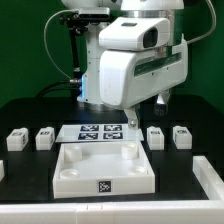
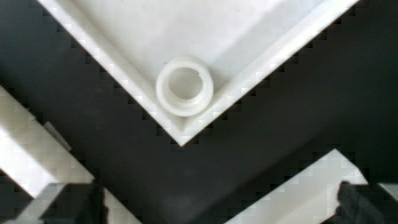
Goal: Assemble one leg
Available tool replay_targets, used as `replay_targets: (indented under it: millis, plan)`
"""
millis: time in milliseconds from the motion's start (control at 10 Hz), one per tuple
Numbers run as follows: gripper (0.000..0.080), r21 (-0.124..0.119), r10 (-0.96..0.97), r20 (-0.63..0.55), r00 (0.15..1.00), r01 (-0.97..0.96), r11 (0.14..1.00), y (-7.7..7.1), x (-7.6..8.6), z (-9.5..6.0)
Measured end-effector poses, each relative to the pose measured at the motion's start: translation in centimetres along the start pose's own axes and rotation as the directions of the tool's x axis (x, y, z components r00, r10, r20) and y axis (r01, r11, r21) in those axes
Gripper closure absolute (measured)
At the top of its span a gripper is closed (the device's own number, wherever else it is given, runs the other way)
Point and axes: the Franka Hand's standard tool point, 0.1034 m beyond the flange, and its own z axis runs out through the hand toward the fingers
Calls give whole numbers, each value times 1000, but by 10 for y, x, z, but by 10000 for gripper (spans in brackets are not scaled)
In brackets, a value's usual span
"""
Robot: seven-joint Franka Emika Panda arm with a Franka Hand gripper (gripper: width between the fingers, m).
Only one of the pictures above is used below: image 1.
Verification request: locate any white barrier wall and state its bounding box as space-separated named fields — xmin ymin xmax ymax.
xmin=192 ymin=156 xmax=224 ymax=201
xmin=0 ymin=200 xmax=224 ymax=224

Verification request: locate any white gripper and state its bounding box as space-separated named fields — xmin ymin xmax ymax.
xmin=99 ymin=40 xmax=188 ymax=130

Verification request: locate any clear plate with tags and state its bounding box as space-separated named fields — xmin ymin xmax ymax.
xmin=56 ymin=124 xmax=144 ymax=143

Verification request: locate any white square tabletop part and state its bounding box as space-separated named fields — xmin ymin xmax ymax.
xmin=53 ymin=141 xmax=155 ymax=198

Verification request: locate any white front barrier wall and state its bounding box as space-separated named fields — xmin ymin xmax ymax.
xmin=0 ymin=200 xmax=224 ymax=224

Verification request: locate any white left barrier piece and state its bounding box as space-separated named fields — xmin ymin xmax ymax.
xmin=0 ymin=160 xmax=5 ymax=182

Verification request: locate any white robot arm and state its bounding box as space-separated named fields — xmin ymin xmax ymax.
xmin=61 ymin=0 xmax=188 ymax=129

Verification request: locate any black cable on table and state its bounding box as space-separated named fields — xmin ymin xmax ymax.
xmin=36 ymin=80 xmax=83 ymax=99

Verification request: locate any grey cable loop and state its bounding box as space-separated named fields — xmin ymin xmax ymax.
xmin=43 ymin=8 xmax=81 ymax=81

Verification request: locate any grey camera on mount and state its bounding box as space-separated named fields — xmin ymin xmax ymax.
xmin=78 ymin=7 xmax=110 ymax=21

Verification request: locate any white right barrier wall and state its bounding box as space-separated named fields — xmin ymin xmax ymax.
xmin=192 ymin=156 xmax=224 ymax=201

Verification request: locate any black camera stand pole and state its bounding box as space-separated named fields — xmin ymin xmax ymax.
xmin=59 ymin=14 xmax=88 ymax=97

